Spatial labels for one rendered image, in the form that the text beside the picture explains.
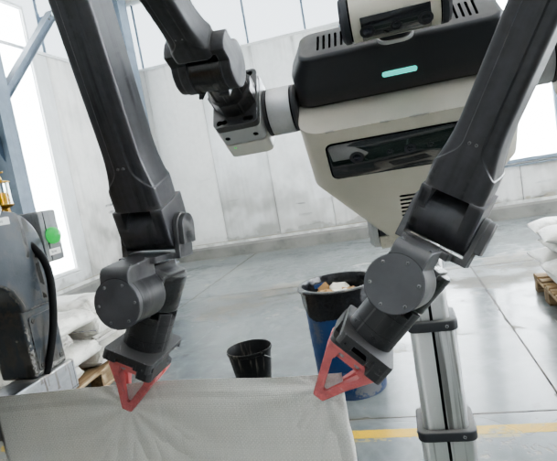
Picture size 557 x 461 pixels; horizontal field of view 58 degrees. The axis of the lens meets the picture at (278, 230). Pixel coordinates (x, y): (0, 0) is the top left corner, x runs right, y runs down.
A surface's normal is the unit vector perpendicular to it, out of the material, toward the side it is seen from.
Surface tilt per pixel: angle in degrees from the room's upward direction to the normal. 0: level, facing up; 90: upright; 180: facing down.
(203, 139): 90
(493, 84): 96
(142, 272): 94
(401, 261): 77
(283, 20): 90
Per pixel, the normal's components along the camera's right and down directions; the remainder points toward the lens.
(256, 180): -0.22, 0.14
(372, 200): -0.06, 0.74
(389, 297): -0.45, -0.05
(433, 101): -0.27, -0.66
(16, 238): 0.96, -0.14
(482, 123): -0.58, 0.29
